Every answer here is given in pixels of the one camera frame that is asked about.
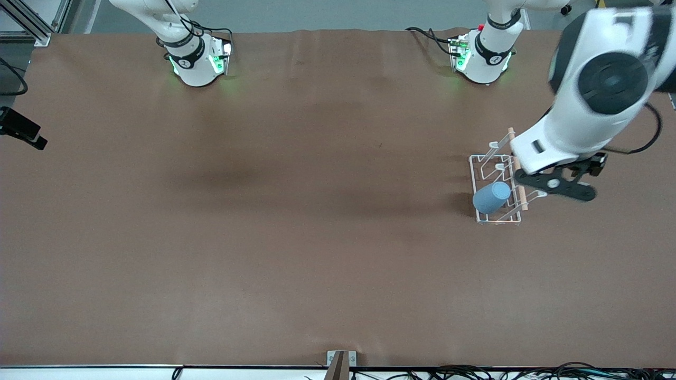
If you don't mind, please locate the black arm base cable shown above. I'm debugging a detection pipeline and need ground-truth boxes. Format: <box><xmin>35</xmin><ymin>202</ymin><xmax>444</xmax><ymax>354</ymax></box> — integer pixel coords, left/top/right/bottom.
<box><xmin>406</xmin><ymin>26</ymin><xmax>456</xmax><ymax>56</ymax></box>
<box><xmin>164</xmin><ymin>0</ymin><xmax>234</xmax><ymax>45</ymax></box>

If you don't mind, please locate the metal bracket with brown post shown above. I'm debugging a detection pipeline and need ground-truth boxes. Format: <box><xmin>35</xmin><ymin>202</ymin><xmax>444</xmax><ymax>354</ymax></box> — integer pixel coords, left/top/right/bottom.
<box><xmin>325</xmin><ymin>350</ymin><xmax>358</xmax><ymax>380</ymax></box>

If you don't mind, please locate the brown table cover sheet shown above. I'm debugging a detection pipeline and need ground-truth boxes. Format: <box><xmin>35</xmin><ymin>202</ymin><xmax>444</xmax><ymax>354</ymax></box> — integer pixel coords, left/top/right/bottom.
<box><xmin>0</xmin><ymin>27</ymin><xmax>676</xmax><ymax>368</ymax></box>

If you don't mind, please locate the black cable loop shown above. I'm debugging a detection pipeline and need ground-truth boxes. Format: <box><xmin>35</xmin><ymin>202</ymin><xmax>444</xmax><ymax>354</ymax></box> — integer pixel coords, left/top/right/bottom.
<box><xmin>0</xmin><ymin>57</ymin><xmax>29</xmax><ymax>97</ymax></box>

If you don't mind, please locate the white wire cup holder rack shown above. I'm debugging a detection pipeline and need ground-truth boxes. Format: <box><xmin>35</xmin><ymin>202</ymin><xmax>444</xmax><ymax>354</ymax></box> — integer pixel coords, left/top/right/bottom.
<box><xmin>469</xmin><ymin>127</ymin><xmax>547</xmax><ymax>226</ymax></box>

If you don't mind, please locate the aluminium frame profile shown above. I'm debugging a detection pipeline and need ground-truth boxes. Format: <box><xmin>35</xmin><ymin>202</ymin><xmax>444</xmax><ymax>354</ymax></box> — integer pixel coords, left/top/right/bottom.
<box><xmin>0</xmin><ymin>0</ymin><xmax>72</xmax><ymax>47</ymax></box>

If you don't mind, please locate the light blue cup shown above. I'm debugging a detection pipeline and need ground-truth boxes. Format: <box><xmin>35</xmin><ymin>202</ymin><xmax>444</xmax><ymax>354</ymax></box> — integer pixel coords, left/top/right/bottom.
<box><xmin>472</xmin><ymin>181</ymin><xmax>512</xmax><ymax>215</ymax></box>

